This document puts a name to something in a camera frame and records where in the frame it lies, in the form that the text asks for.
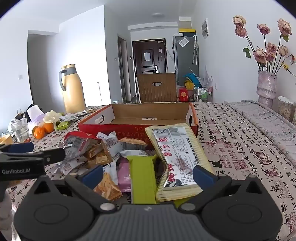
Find oat crisp snack packet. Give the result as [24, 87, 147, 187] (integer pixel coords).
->
[94, 160, 123, 201]

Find clear white snack packet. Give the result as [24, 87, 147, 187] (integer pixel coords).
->
[96, 131, 123, 160]

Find yellow thermos jug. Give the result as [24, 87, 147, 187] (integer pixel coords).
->
[58, 64, 86, 114]

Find wire rack trolley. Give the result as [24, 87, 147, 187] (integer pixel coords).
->
[193, 85, 213, 102]

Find white label packet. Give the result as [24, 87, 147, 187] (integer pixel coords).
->
[59, 113, 78, 122]

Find brown cake packet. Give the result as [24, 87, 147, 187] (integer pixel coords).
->
[118, 137, 148, 151]

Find blue plastic item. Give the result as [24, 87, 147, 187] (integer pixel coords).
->
[184, 74, 200, 87]

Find clear glass cup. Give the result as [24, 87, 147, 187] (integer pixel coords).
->
[11, 118, 31, 143]

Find white paper bag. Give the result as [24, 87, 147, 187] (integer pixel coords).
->
[27, 105, 46, 120]

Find lavender plastic bag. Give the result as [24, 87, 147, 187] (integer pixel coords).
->
[28, 114, 46, 134]

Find cream crumpled cloth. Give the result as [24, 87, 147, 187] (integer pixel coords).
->
[43, 110, 62, 124]

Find dried pink roses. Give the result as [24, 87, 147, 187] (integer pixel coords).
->
[232, 15, 296, 75]

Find grey interior door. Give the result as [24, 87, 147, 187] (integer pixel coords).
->
[117, 36, 130, 102]

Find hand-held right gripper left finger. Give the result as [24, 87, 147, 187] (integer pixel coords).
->
[30, 165, 117, 212]

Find grey patterned table runner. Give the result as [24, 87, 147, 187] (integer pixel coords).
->
[224, 100, 296, 167]

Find green snack packet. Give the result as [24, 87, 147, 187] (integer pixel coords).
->
[127, 155, 160, 204]

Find red orange cardboard box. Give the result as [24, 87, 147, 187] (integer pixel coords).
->
[78, 102, 199, 150]

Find small green packet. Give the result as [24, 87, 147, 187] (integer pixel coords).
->
[57, 120, 70, 131]

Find grey refrigerator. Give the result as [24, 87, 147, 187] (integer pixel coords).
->
[173, 34, 200, 86]

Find white folded umbrella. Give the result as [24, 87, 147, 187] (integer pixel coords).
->
[193, 35, 199, 66]

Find pale lavender plume decoration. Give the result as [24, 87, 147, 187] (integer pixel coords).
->
[188, 66, 216, 87]

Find large silver snack packet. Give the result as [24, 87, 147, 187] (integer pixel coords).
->
[145, 124, 214, 202]

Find pink snack packet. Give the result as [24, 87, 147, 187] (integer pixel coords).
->
[117, 162, 132, 193]

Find crumpled silver snack packet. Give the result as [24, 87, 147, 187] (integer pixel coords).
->
[50, 149, 88, 177]

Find red white snack packet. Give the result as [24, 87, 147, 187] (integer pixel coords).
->
[63, 131, 100, 153]

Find brown cracker packet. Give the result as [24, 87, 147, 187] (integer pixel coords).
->
[82, 141, 114, 168]

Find yellow flower branch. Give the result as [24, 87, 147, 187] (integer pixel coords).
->
[274, 54, 296, 76]

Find dark brown entry door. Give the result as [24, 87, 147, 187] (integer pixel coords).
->
[132, 40, 168, 75]

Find wooden chair back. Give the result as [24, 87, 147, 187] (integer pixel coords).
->
[136, 73, 177, 103]

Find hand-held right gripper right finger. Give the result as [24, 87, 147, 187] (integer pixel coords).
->
[179, 165, 267, 212]

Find beige carton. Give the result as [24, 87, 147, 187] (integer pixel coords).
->
[179, 17, 193, 29]

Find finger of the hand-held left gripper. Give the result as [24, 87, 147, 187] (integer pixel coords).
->
[0, 148, 66, 165]
[0, 142, 35, 153]

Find pink textured vase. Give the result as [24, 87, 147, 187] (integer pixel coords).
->
[257, 70, 277, 109]

